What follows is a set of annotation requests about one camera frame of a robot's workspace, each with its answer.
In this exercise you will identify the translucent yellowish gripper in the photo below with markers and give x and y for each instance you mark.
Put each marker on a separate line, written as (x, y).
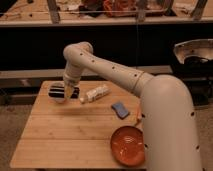
(68, 91)

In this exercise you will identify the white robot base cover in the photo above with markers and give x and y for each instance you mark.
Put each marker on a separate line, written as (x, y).
(201, 48)

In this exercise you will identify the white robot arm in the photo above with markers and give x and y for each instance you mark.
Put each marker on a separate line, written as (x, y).
(169, 123)

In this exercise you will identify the white plastic bottle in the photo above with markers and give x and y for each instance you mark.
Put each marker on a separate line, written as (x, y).
(94, 94)

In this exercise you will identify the wooden table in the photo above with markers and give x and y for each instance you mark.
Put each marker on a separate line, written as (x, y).
(72, 135)

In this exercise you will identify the blue sponge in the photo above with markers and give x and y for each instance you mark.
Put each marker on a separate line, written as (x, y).
(120, 110)

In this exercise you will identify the orange carrot toy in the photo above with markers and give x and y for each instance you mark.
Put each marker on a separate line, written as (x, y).
(138, 115)

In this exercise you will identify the orange ribbed plate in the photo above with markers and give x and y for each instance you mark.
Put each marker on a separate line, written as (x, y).
(127, 146)

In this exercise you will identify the orange object on shelf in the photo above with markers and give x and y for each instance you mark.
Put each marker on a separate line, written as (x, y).
(119, 8)

